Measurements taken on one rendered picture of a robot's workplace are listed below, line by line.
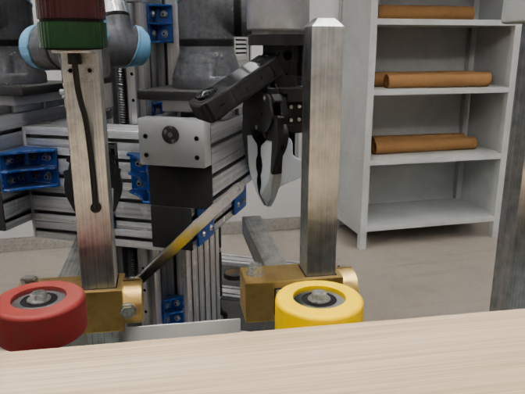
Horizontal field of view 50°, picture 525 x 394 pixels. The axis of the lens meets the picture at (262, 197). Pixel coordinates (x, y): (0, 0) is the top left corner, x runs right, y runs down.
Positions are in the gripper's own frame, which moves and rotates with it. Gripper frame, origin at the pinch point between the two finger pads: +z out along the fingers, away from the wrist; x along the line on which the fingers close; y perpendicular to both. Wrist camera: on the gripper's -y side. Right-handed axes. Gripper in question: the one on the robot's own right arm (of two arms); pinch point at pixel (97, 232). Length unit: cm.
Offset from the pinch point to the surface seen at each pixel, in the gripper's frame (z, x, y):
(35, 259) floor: 83, 61, 211
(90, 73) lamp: -27.4, -5.0, -33.6
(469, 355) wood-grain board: -8, -34, -57
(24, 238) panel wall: 75, 70, 226
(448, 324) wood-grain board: -7, -35, -52
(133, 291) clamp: -3.8, -7.7, -33.0
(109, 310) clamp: -2.1, -5.1, -33.8
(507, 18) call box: -33, -52, -29
